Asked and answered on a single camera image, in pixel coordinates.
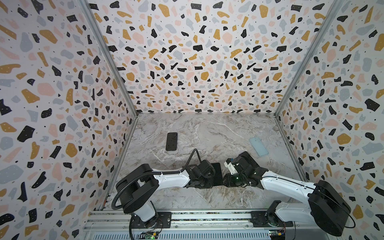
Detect left corner aluminium post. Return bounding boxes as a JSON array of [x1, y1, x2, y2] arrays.
[[76, 0, 139, 118]]

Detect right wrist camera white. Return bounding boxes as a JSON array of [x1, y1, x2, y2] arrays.
[[224, 159, 238, 175]]

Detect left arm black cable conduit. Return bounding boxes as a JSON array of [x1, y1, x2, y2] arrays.
[[110, 148, 203, 211]]

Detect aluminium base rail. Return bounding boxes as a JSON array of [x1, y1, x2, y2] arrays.
[[80, 209, 334, 240]]

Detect black phone case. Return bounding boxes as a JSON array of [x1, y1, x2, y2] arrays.
[[166, 133, 178, 152]]

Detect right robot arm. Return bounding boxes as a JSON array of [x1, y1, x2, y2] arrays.
[[223, 152, 351, 237]]

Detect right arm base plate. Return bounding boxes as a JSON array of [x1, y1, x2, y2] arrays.
[[250, 211, 294, 228]]

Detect light blue phone case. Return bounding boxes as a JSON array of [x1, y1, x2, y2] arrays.
[[249, 137, 269, 157]]

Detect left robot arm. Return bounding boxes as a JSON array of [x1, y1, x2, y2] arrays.
[[111, 160, 223, 222]]

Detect right circuit board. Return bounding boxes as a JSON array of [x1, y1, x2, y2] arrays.
[[269, 230, 286, 240]]

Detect left green circuit board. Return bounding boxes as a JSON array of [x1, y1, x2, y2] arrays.
[[138, 232, 159, 240]]

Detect right corner aluminium post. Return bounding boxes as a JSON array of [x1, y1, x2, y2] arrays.
[[274, 0, 346, 117]]

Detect corner aluminium post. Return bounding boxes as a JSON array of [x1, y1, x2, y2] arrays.
[[274, 0, 346, 117], [76, 0, 139, 118]]

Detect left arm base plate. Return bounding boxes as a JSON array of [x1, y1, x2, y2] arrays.
[[130, 212, 172, 229]]

